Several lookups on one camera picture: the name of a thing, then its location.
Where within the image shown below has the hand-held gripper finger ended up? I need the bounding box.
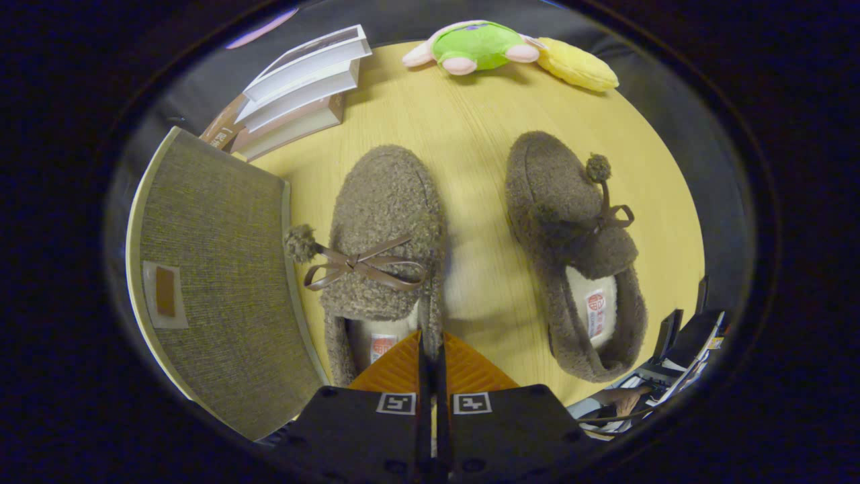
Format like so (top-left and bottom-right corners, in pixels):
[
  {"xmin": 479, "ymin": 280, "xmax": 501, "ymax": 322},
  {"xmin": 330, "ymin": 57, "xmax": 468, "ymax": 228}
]
[
  {"xmin": 433, "ymin": 331, "xmax": 593, "ymax": 484},
  {"xmin": 265, "ymin": 329, "xmax": 432, "ymax": 484}
]

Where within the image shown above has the brown fuzzy slipper shoe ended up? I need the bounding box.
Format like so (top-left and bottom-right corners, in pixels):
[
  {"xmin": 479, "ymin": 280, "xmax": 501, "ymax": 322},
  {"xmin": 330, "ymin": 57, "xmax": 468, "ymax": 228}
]
[
  {"xmin": 505, "ymin": 131, "xmax": 648, "ymax": 384},
  {"xmin": 284, "ymin": 145, "xmax": 447, "ymax": 387}
]

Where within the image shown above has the black equipment clutter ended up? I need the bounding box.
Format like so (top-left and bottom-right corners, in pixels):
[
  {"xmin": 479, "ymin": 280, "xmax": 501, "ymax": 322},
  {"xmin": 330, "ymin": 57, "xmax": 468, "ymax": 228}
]
[{"xmin": 568, "ymin": 276, "xmax": 730, "ymax": 441}]

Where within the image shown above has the thick tan-covered book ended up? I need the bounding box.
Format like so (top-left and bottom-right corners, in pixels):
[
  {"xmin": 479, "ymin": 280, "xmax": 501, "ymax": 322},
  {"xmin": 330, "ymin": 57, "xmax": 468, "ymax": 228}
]
[{"xmin": 228, "ymin": 93, "xmax": 347, "ymax": 162}]

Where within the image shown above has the brown cover book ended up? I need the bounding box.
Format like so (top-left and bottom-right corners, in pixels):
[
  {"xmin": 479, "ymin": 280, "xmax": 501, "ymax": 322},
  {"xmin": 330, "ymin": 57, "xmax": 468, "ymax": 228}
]
[{"xmin": 200, "ymin": 94, "xmax": 251, "ymax": 152}]

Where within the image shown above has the green plush toy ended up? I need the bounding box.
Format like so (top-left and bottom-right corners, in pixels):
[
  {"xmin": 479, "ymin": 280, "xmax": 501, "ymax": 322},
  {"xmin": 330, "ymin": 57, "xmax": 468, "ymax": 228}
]
[{"xmin": 402, "ymin": 20, "xmax": 546, "ymax": 76}]

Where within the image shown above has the white portrait cover book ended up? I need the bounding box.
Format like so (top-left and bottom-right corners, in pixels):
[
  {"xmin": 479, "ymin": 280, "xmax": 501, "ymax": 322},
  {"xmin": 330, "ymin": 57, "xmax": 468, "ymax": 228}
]
[{"xmin": 243, "ymin": 25, "xmax": 372, "ymax": 103}]

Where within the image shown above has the yellow plush toy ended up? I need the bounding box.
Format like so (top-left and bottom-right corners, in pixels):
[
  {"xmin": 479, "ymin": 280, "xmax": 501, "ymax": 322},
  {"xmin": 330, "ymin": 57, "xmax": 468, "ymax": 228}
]
[{"xmin": 537, "ymin": 37, "xmax": 619, "ymax": 93}]

